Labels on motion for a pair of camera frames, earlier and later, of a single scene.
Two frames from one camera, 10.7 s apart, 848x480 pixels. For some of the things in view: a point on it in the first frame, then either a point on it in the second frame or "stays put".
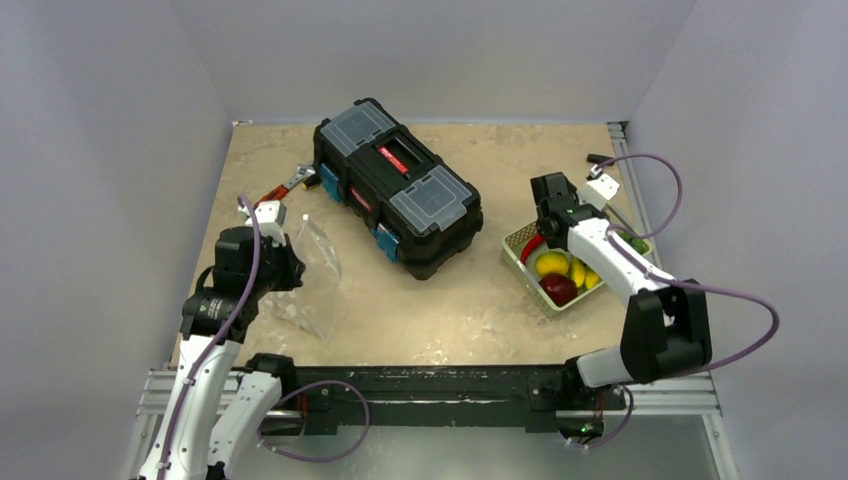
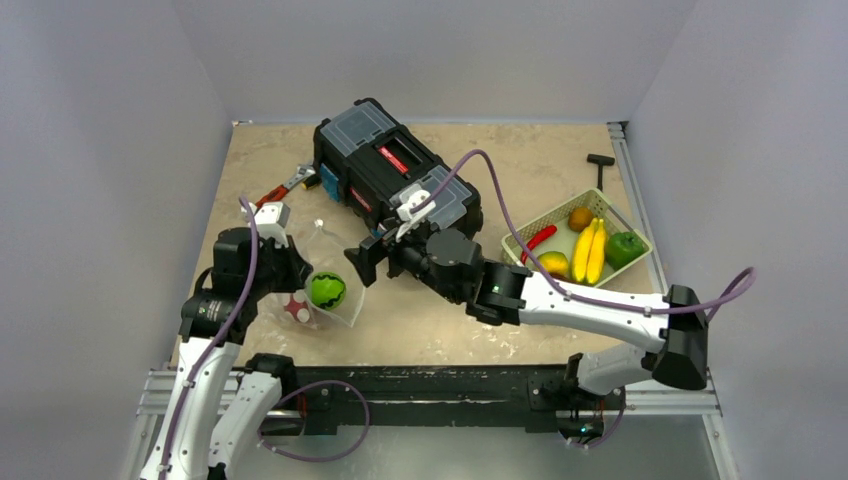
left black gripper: x=293 y=266 stays put
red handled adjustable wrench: x=277 y=194 stays put
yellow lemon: x=551 y=262 stays put
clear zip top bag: x=312 y=305 to x=324 y=253
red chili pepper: x=534 y=242 stays put
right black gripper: x=553 y=192 to x=382 y=249
